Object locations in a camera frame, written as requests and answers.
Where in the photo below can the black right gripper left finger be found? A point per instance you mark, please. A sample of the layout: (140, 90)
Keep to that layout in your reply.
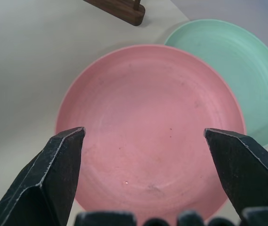
(44, 179)

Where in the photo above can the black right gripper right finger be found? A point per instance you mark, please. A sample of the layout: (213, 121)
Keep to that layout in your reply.
(246, 174)

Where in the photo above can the dark brown wooden base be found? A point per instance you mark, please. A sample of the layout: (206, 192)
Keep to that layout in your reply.
(127, 11)

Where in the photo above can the green plastic plate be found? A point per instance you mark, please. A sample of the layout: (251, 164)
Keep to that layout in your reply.
(242, 70)

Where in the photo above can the red plastic plate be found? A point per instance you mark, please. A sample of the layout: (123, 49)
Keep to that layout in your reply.
(148, 117)

